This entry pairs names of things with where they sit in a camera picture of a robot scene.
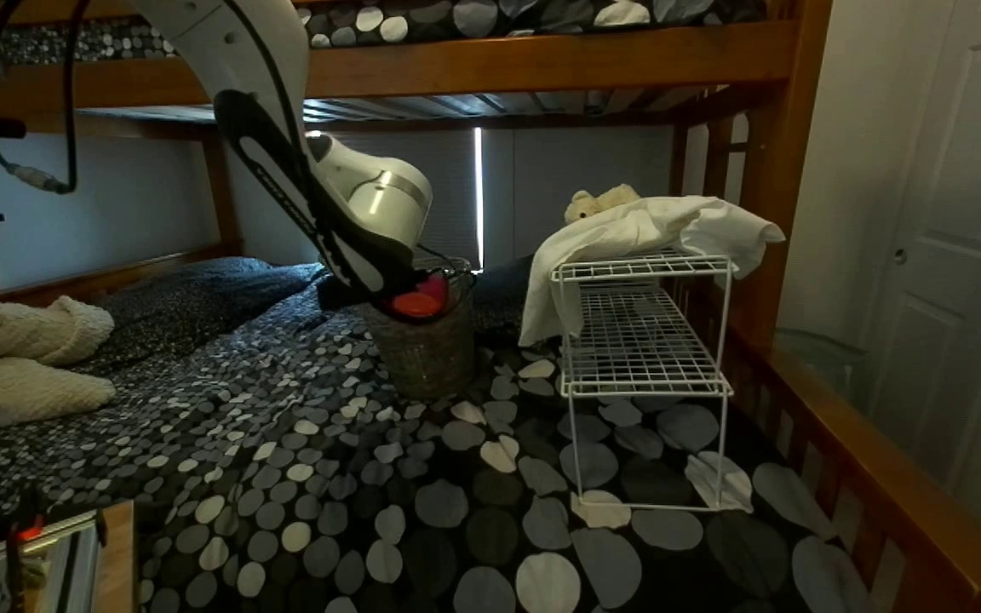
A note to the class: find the dark speckled pillow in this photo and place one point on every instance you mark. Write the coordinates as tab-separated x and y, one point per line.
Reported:
197	299

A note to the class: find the electronics box with light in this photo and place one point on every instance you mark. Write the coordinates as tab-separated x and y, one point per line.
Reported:
49	564

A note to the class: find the small dotted bed sheet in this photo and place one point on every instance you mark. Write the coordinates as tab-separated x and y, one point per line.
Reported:
197	397

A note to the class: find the red bowl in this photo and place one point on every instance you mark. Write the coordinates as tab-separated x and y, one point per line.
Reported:
421	299

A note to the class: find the dotted bunk mattress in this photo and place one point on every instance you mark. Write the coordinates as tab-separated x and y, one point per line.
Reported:
477	18

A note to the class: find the grey window blind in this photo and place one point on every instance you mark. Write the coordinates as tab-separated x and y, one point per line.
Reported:
580	172

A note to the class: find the white crumpled cloth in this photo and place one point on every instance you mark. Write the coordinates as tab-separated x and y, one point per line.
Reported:
627	231

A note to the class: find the grey woven basket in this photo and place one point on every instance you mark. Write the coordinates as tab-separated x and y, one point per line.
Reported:
434	360

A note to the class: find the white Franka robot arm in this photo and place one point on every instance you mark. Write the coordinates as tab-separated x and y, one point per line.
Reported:
241	46

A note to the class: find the wooden bunk bed frame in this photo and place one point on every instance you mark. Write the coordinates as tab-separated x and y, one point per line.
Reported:
580	57

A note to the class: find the white panel door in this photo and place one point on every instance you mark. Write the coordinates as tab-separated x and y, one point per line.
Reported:
967	225

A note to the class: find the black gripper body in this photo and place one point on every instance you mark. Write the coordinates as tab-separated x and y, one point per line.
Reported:
367	272

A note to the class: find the cream plush toy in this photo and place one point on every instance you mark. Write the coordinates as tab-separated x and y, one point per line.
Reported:
593	201

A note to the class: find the black duvet with large dots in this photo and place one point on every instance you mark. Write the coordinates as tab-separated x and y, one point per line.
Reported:
458	546

